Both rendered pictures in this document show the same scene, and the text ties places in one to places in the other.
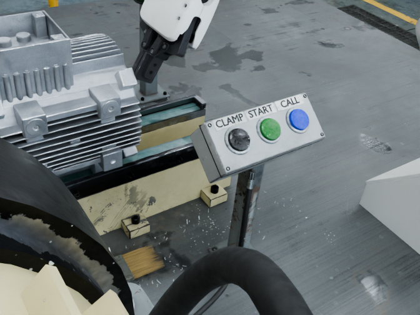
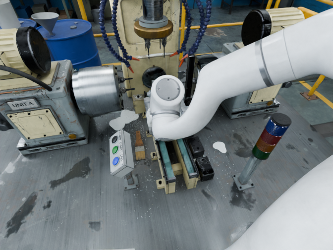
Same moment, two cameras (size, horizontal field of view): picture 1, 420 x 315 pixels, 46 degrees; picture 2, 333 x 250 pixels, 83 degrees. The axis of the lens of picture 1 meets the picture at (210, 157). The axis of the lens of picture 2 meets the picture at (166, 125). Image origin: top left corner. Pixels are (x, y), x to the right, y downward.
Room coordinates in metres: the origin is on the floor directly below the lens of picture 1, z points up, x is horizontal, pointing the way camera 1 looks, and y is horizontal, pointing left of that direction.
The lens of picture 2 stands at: (0.88, -0.37, 1.63)
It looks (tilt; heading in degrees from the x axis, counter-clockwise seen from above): 46 degrees down; 114
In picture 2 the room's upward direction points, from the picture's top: straight up
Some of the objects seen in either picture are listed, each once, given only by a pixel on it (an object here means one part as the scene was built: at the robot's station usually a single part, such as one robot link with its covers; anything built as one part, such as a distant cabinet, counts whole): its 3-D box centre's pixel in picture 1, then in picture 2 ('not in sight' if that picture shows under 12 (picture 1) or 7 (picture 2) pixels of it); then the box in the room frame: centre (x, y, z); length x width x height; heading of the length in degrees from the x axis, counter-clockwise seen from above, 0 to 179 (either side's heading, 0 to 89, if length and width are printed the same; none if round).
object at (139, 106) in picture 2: not in sight; (139, 103); (0.34, 0.40, 0.86); 0.07 x 0.06 x 0.12; 37
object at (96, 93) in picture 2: not in sight; (90, 92); (0.19, 0.20, 1.04); 0.37 x 0.25 x 0.25; 37
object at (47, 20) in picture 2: not in sight; (50, 28); (-1.03, 0.99, 0.93); 0.25 x 0.24 x 0.25; 127
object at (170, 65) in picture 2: not in sight; (152, 78); (0.38, 0.54, 0.97); 0.30 x 0.11 x 0.34; 37
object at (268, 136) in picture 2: not in sight; (271, 134); (1.04, 0.16, 1.14); 0.06 x 0.06 x 0.04
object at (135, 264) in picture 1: (99, 277); (139, 144); (0.48, 0.15, 0.80); 0.21 x 0.05 x 0.01; 125
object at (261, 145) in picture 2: not in sight; (266, 142); (1.04, 0.16, 1.10); 0.06 x 0.06 x 0.04
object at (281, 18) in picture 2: not in sight; (271, 53); (1.00, 0.77, 1.16); 0.33 x 0.26 x 0.42; 37
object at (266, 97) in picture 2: not in sight; (251, 78); (0.95, 0.77, 0.99); 0.35 x 0.31 x 0.37; 37
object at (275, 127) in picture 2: not in sight; (277, 125); (1.04, 0.16, 1.19); 0.06 x 0.06 x 0.04
